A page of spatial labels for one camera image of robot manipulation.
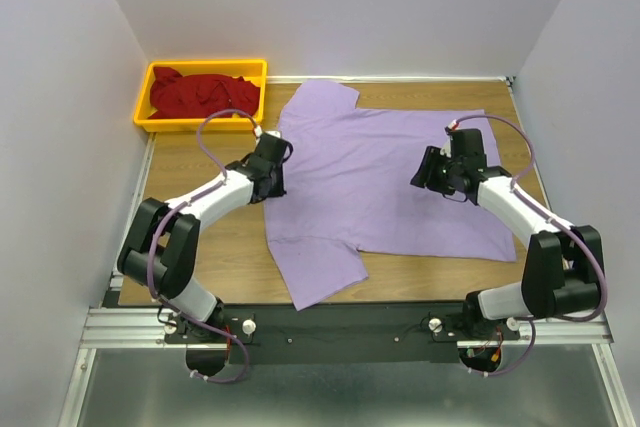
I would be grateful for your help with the yellow plastic bin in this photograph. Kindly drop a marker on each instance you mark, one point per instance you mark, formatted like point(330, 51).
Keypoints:
point(253, 70)

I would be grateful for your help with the red t shirt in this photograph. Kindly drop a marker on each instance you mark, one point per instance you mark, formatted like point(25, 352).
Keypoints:
point(174, 96)

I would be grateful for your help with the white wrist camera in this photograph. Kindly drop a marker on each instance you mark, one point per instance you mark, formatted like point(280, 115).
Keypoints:
point(258, 132)
point(448, 149)

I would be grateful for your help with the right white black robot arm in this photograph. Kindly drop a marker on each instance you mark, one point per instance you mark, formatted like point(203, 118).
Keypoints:
point(563, 275)

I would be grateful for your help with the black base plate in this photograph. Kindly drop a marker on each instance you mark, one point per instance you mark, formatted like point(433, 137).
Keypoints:
point(364, 332)

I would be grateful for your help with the lavender t shirt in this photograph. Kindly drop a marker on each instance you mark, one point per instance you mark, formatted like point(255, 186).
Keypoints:
point(348, 190)

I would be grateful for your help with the aluminium frame rail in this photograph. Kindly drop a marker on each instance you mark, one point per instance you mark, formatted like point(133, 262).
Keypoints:
point(137, 328)

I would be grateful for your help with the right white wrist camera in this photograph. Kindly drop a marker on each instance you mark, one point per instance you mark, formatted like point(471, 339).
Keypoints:
point(448, 149)

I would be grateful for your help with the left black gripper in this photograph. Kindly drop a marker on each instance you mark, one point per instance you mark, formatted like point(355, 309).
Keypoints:
point(275, 182)

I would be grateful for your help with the left side aluminium rail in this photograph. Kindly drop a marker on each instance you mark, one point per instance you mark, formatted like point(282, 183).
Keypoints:
point(111, 296)

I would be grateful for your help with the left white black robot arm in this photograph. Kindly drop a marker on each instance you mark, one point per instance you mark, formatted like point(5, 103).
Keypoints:
point(160, 249)

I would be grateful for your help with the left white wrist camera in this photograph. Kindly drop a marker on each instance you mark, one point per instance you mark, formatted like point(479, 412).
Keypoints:
point(258, 132)

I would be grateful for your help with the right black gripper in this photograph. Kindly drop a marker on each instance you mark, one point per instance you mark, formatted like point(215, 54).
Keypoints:
point(433, 173)

